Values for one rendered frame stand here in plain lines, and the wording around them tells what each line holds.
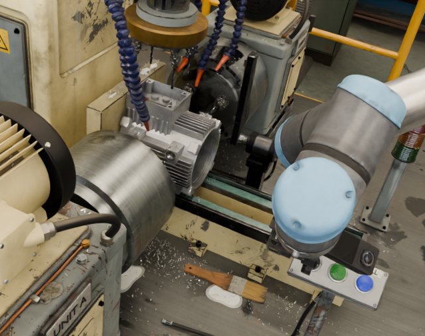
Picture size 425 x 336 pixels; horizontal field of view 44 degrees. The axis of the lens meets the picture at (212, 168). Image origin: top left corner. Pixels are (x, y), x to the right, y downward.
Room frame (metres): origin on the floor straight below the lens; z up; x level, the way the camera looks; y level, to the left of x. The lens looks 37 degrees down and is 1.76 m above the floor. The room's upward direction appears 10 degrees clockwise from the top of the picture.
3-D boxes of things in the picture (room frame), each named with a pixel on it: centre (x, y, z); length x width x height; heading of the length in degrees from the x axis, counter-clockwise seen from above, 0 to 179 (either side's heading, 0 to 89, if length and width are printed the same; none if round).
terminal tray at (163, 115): (1.08, 0.15, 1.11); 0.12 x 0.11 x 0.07; 72
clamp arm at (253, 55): (1.16, -0.05, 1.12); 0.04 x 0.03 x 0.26; 72
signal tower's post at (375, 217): (1.19, -0.49, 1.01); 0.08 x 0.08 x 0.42; 72
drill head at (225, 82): (1.39, 0.01, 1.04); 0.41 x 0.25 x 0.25; 162
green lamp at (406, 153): (1.19, -0.49, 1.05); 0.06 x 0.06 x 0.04
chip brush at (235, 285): (0.85, -0.08, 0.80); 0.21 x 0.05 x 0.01; 78
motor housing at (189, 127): (1.07, 0.11, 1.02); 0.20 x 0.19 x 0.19; 72
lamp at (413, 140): (1.19, -0.49, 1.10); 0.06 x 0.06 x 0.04
